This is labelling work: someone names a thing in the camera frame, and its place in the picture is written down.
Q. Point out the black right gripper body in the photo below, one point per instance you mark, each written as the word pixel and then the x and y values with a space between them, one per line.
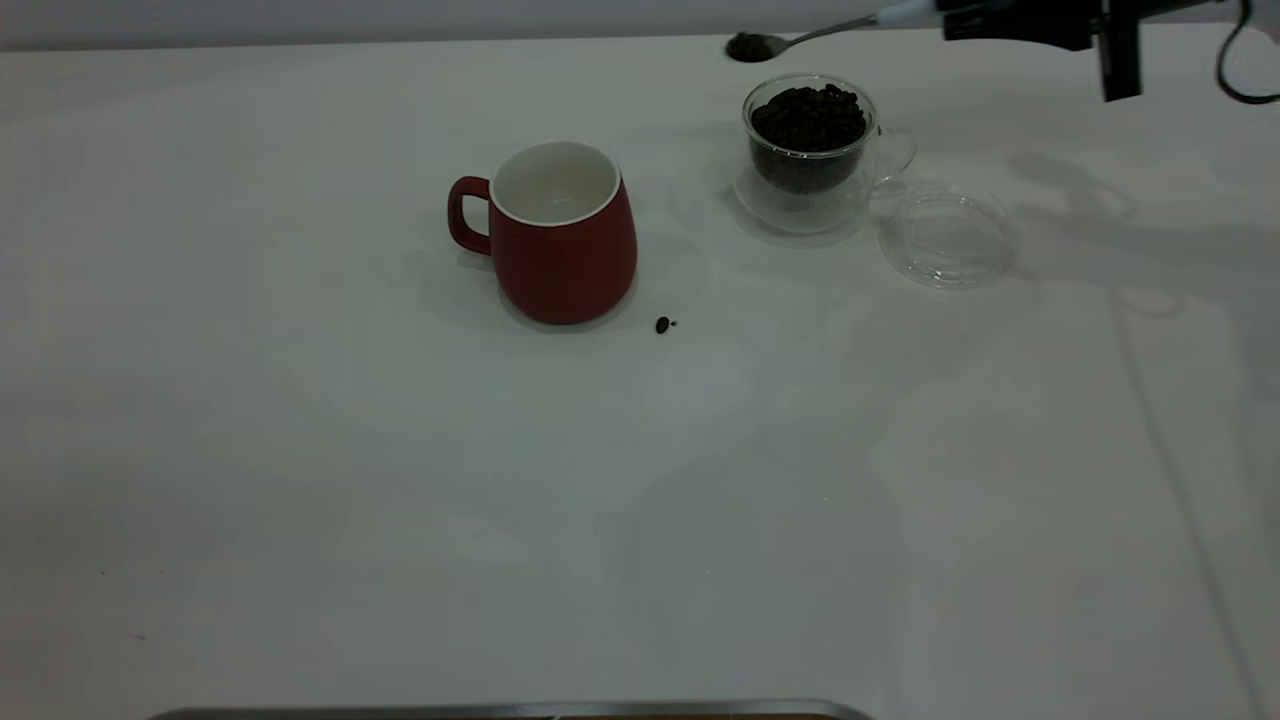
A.
pixel 1120 50

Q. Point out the coffee beans pile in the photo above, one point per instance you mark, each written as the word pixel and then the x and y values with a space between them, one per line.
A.
pixel 808 125

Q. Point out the clear glass saucer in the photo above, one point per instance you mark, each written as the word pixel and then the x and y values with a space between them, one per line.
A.
pixel 800 220

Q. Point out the grey metal edge strip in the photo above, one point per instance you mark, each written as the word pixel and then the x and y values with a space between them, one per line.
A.
pixel 500 712

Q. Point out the red ceramic mug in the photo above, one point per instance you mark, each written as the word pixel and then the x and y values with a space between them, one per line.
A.
pixel 565 255

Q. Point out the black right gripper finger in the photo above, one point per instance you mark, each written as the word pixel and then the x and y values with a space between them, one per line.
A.
pixel 1030 28
pixel 975 4

